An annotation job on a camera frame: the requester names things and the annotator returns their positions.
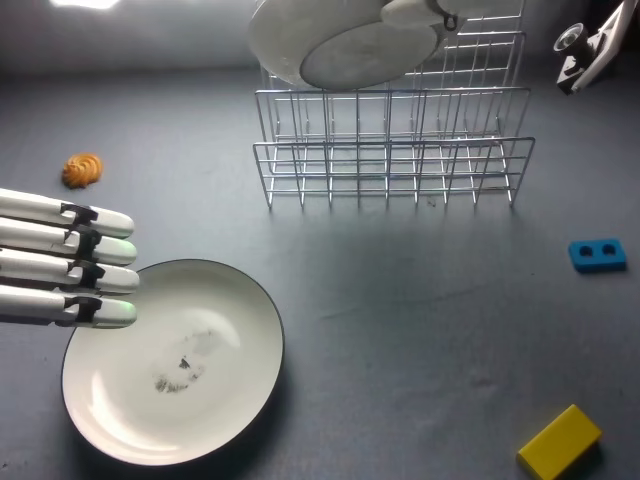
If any orange swirl cookie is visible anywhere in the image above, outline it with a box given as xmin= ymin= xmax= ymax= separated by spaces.
xmin=61 ymin=152 xmax=104 ymax=190

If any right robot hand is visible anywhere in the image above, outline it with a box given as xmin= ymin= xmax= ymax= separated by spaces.
xmin=379 ymin=0 xmax=525 ymax=31

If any blue block with two holes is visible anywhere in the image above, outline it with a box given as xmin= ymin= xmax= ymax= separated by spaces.
xmin=568 ymin=238 xmax=629 ymax=275

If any yellow rectangular block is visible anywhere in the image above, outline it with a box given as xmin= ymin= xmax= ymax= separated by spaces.
xmin=515 ymin=403 xmax=604 ymax=480

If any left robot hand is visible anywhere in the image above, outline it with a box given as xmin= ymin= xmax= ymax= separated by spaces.
xmin=0 ymin=187 xmax=141 ymax=332

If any white plate with dark rim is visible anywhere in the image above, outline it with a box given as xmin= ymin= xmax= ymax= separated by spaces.
xmin=247 ymin=0 xmax=449 ymax=92
xmin=60 ymin=258 xmax=287 ymax=467

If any silver wire dish rack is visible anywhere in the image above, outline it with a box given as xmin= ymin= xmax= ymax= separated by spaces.
xmin=252 ymin=0 xmax=536 ymax=210

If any black camera on white bracket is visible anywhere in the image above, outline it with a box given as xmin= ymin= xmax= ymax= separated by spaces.
xmin=552 ymin=0 xmax=639 ymax=96

